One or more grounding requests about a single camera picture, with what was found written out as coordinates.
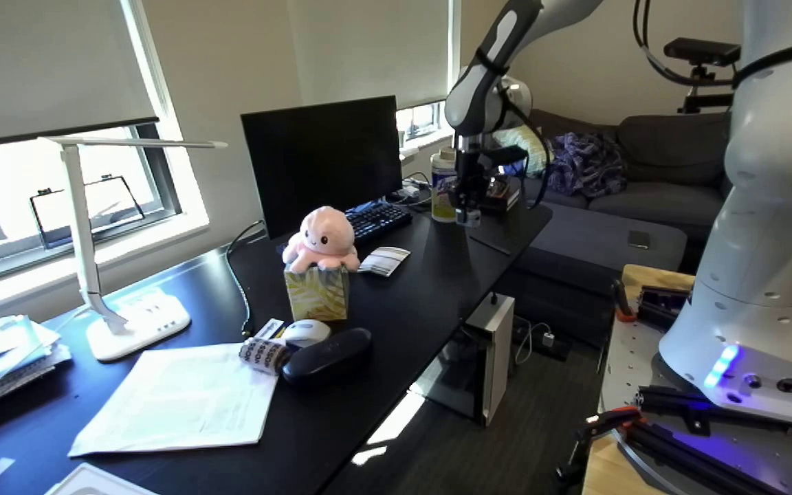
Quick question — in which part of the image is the black wire frame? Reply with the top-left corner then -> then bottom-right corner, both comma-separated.
28,172 -> 149,250

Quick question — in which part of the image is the patterned tissue box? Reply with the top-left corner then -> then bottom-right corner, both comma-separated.
284,260 -> 353,325

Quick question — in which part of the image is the small black box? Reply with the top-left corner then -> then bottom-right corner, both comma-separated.
483,176 -> 522,217

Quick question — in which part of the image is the silver black computer tower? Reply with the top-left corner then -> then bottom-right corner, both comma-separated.
419,290 -> 518,428

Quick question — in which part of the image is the black power adapter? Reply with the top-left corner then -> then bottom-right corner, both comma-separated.
530,325 -> 575,363

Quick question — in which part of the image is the black desk cable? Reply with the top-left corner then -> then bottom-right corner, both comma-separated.
221,220 -> 269,337

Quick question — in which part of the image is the white paper stack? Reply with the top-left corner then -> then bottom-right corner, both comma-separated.
65,340 -> 280,458

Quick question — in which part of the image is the black blue keyboard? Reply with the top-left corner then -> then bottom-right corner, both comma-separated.
343,198 -> 415,243

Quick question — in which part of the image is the wooden board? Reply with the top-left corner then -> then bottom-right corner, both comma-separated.
618,260 -> 699,316

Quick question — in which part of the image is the purple blanket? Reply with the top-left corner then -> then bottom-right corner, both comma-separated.
541,128 -> 629,202

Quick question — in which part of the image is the black metal rail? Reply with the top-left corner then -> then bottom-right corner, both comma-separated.
618,419 -> 790,495

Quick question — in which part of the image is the white desk lamp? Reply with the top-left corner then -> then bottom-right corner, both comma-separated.
35,135 -> 232,363

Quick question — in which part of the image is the white paper sheet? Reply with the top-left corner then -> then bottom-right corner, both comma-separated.
43,458 -> 156,495

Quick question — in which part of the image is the small beige window blind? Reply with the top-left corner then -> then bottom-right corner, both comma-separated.
288,0 -> 453,111

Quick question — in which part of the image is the large beige window blind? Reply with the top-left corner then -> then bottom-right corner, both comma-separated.
0,0 -> 160,150

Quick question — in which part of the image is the black computer monitor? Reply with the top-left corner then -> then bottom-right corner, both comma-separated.
240,94 -> 404,242

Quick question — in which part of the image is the pink plush octopus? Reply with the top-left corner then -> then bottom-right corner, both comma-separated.
280,202 -> 362,275

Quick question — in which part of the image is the black camera on tripod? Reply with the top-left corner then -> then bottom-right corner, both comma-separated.
663,36 -> 747,116

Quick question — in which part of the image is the white paper packet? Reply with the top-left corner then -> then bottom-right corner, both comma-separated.
358,243 -> 413,281

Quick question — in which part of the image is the striped small pouch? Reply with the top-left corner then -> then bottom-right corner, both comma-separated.
237,316 -> 294,373

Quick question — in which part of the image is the dark grey couch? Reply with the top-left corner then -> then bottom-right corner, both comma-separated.
494,106 -> 747,345

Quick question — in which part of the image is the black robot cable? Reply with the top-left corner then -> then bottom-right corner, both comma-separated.
629,0 -> 740,91

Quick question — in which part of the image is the black glasses case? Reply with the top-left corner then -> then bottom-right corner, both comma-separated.
278,325 -> 373,384

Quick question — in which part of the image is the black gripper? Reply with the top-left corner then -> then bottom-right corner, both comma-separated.
453,135 -> 512,224

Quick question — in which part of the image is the red black clamp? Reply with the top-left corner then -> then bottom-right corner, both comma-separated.
555,407 -> 646,484

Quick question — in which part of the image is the light green pillow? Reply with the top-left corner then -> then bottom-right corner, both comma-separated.
494,120 -> 555,176

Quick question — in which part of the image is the white computer mouse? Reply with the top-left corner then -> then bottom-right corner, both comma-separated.
280,316 -> 336,351

